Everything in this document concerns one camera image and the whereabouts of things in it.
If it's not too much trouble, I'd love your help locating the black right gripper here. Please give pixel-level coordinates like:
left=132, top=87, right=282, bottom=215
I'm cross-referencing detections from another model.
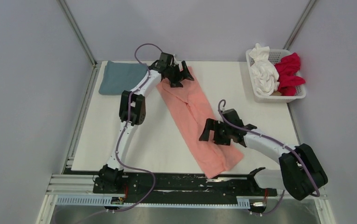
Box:
left=199, top=119, right=232, bottom=146

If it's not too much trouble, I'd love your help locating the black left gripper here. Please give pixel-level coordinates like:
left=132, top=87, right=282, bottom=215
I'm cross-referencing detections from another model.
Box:
left=166, top=62, right=194, bottom=89

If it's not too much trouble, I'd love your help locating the pink t shirt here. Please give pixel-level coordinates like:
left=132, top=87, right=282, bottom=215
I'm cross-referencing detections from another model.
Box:
left=157, top=67, right=244, bottom=178

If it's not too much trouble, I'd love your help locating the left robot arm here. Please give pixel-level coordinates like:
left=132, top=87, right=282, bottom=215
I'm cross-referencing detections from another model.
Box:
left=94, top=52, right=194, bottom=193

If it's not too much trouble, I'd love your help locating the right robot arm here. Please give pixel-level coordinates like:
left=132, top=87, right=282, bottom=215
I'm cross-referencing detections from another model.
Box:
left=199, top=109, right=328, bottom=201

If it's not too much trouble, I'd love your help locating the folded blue-grey t shirt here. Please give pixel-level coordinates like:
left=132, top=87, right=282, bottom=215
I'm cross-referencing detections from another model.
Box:
left=98, top=61, right=147, bottom=96

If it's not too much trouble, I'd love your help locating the crumpled white t shirt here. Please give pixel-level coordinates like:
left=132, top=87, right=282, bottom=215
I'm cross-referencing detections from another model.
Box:
left=249, top=43, right=280, bottom=96

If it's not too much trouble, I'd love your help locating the crumpled red t shirt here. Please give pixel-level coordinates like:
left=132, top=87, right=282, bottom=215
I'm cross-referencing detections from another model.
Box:
left=274, top=53, right=306, bottom=96

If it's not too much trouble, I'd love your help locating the white plastic basket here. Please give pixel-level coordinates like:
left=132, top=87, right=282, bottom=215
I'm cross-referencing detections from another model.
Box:
left=245, top=48, right=307, bottom=103

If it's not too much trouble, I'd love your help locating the slotted white cable duct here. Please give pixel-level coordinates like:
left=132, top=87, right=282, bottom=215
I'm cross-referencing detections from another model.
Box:
left=56, top=196, right=250, bottom=209

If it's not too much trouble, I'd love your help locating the right aluminium frame post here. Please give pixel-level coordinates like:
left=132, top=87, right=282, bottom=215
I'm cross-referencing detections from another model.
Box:
left=283, top=0, right=319, bottom=50

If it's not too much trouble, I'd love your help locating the aluminium frame post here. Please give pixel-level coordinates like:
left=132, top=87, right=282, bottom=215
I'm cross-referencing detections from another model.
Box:
left=57, top=0, right=97, bottom=67
left=283, top=0, right=319, bottom=50

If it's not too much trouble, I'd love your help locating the left aluminium frame post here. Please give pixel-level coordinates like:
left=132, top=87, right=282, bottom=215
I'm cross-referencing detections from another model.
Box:
left=57, top=0, right=97, bottom=67

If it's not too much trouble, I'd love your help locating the aluminium front rail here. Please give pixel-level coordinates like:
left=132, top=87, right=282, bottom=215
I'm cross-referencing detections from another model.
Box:
left=43, top=174, right=328, bottom=202

